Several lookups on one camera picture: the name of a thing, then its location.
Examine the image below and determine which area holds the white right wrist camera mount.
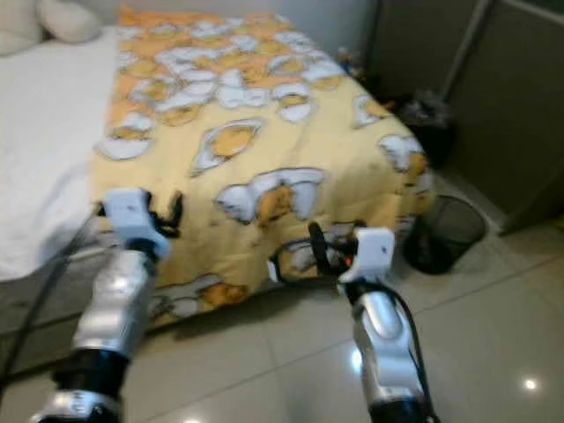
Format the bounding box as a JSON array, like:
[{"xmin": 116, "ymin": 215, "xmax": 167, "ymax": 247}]
[{"xmin": 339, "ymin": 226, "xmax": 396, "ymax": 286}]

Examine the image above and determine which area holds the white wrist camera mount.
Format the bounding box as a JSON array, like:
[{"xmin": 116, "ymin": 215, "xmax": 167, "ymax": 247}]
[
  {"xmin": 339, "ymin": 226, "xmax": 396, "ymax": 286},
  {"xmin": 101, "ymin": 188, "xmax": 169, "ymax": 262}
]

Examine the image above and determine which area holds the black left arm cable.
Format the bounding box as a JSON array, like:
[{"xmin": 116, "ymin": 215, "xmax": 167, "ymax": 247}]
[{"xmin": 0, "ymin": 210, "xmax": 104, "ymax": 382}]

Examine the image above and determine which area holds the black mesh waste bin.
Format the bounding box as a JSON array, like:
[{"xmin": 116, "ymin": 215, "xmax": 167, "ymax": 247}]
[{"xmin": 401, "ymin": 194, "xmax": 488, "ymax": 277}]

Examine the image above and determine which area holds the orange yellow cartoon blanket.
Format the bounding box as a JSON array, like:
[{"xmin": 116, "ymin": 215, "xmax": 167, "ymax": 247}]
[{"xmin": 90, "ymin": 7, "xmax": 438, "ymax": 330}]

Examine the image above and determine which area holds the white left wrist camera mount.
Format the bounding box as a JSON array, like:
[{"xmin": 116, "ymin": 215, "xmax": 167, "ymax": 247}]
[{"xmin": 101, "ymin": 188, "xmax": 169, "ymax": 262}]

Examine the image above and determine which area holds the grey wardrobe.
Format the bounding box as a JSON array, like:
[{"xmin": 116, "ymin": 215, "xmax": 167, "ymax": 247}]
[{"xmin": 366, "ymin": 0, "xmax": 564, "ymax": 235}]

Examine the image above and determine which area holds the white bed sheet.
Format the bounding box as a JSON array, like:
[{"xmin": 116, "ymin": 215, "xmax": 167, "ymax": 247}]
[{"xmin": 0, "ymin": 26, "xmax": 122, "ymax": 284}]

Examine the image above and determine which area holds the cream plush toy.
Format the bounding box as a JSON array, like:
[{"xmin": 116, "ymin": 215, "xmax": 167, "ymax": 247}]
[{"xmin": 0, "ymin": 0, "xmax": 103, "ymax": 58}]

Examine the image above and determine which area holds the grey quilted mattress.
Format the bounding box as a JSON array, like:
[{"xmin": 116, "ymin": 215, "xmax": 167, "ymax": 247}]
[{"xmin": 0, "ymin": 242, "xmax": 108, "ymax": 382}]

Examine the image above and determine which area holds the black looped right wrist cable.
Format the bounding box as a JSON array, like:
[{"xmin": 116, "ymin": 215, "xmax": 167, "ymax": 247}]
[{"xmin": 268, "ymin": 238, "xmax": 350, "ymax": 288}]

